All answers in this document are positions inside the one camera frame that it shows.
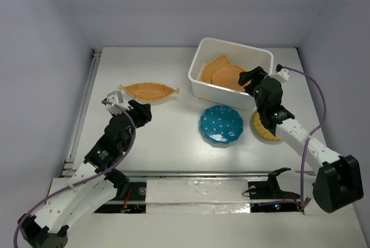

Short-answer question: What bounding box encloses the boat-shaped woven basket plate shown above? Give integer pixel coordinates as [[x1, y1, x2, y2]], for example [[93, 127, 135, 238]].
[[119, 82, 180, 102]]

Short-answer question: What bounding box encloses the white plastic bin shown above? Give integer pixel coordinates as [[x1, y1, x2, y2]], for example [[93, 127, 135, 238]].
[[188, 38, 274, 110]]

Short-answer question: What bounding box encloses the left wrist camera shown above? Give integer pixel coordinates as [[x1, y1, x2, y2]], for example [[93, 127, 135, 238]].
[[102, 91, 127, 115]]

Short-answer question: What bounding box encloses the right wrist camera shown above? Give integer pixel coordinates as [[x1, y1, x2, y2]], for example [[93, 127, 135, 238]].
[[271, 64, 290, 83]]

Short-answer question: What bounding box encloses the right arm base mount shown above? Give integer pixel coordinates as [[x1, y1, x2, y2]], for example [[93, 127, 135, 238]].
[[242, 168, 302, 213]]

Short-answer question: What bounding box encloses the blue polka-dot ceramic plate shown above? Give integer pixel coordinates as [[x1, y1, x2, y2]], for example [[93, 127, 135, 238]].
[[199, 105, 244, 145]]

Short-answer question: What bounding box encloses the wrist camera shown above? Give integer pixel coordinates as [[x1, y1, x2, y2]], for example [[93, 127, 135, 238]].
[[102, 91, 127, 115], [271, 64, 290, 83]]

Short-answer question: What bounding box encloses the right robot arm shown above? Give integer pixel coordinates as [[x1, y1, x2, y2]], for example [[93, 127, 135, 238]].
[[238, 64, 364, 213]]

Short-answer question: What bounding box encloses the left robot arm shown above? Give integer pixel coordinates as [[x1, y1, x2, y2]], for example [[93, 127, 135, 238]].
[[13, 99, 152, 247]]

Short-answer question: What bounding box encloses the leaf-shaped bamboo plate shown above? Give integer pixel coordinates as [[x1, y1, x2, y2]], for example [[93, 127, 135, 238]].
[[212, 65, 246, 92]]

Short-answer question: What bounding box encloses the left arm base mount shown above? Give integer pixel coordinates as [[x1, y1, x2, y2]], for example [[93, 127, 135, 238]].
[[94, 182, 147, 214]]

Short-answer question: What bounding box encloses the aluminium rail frame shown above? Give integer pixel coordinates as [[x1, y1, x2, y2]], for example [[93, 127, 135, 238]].
[[70, 47, 301, 174]]

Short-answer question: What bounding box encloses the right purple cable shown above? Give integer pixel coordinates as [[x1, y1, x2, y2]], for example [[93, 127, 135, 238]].
[[282, 64, 327, 211]]

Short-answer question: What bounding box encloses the round bamboo plate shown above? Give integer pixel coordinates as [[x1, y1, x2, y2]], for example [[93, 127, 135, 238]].
[[250, 111, 281, 143]]

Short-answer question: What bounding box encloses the fan-shaped woven basket plate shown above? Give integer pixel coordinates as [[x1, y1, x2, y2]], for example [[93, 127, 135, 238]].
[[200, 54, 234, 84]]

